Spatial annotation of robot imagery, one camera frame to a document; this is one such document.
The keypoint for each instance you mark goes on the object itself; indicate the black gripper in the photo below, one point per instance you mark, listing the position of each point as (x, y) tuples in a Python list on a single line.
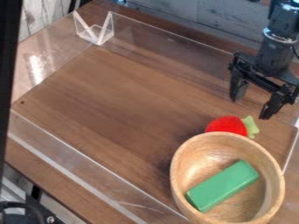
[(266, 70)]

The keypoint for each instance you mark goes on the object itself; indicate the green rectangular block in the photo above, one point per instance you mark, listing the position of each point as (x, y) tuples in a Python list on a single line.
[(222, 186)]

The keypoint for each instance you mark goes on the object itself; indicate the red plush tomato toy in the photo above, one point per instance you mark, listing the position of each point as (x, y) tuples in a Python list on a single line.
[(233, 124)]

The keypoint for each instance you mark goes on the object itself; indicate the wooden bowl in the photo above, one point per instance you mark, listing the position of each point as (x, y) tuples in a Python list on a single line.
[(207, 154)]

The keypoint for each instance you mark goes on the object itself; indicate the clear acrylic wall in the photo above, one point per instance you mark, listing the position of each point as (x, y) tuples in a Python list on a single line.
[(85, 185), (179, 56)]

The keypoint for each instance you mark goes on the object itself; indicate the clear acrylic front wall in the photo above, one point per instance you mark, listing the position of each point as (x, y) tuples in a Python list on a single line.
[(85, 185)]

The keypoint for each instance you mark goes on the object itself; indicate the black vertical pole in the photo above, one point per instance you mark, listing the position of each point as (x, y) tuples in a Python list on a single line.
[(10, 27)]

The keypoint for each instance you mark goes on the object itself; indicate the clear acrylic corner bracket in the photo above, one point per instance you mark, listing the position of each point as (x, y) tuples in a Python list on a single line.
[(95, 34)]

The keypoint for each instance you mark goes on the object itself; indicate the clear acrylic back wall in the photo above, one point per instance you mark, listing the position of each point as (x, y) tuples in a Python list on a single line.
[(179, 56)]

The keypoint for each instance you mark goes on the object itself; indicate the black clamp with screw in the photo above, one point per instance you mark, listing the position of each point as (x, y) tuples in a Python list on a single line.
[(39, 213)]

